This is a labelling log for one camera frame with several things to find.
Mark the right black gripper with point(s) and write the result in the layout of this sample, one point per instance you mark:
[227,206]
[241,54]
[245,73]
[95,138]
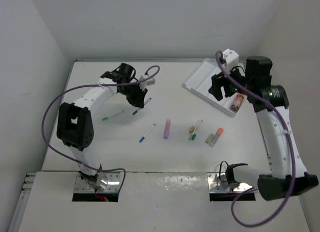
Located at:
[218,80]

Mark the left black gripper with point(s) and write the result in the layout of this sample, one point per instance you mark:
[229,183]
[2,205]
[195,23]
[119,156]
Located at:
[138,100]

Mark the pink capped clear tube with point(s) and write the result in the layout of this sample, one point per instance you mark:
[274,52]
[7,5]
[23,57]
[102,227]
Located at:
[237,103]

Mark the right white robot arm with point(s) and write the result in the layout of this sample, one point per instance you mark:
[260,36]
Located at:
[288,176]

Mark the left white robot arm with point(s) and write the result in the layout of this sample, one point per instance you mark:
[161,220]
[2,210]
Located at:
[75,120]

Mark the white divided tray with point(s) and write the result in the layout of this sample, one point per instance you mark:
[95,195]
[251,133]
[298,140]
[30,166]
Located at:
[200,82]

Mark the blue capped white pen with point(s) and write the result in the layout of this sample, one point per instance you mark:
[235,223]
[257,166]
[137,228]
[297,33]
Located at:
[147,132]

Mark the pink highlighter stick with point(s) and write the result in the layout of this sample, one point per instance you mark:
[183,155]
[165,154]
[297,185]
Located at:
[167,128]

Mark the orange capped clear tube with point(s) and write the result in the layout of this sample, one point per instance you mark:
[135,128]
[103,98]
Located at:
[216,137]

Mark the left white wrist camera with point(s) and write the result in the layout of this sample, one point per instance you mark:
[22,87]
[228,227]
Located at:
[145,81]

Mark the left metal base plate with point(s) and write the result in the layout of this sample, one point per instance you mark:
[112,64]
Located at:
[101,182]

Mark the metal base plate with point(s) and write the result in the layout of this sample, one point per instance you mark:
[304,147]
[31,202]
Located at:
[215,185]
[101,182]

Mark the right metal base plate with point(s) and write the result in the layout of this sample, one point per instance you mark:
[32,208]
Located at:
[215,185]

